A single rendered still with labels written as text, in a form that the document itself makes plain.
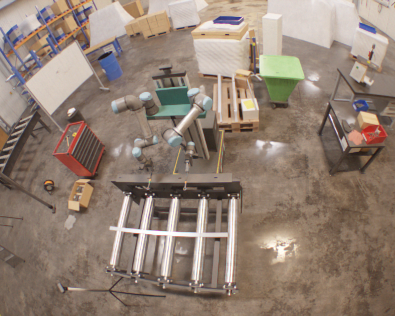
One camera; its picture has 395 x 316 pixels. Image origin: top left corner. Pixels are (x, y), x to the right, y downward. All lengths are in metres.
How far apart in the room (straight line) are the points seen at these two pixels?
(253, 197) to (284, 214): 0.52
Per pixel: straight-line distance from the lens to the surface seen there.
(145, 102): 1.97
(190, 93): 1.75
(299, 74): 3.54
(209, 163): 2.81
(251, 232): 2.73
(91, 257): 3.55
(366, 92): 3.71
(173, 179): 1.80
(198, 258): 1.79
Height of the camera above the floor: 2.67
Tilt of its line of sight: 54 degrees down
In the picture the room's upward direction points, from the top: 20 degrees counter-clockwise
